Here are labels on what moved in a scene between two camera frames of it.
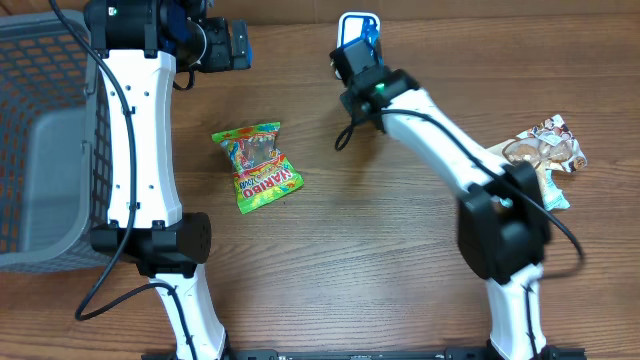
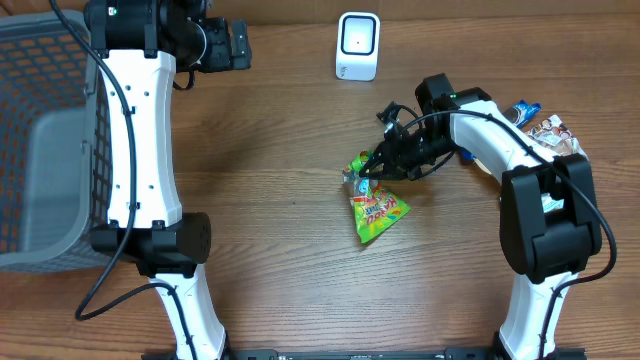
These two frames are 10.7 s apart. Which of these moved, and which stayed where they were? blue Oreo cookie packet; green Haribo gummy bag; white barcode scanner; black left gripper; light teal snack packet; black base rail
Moved: green Haribo gummy bag; blue Oreo cookie packet
Stayed: white barcode scanner; black left gripper; black base rail; light teal snack packet
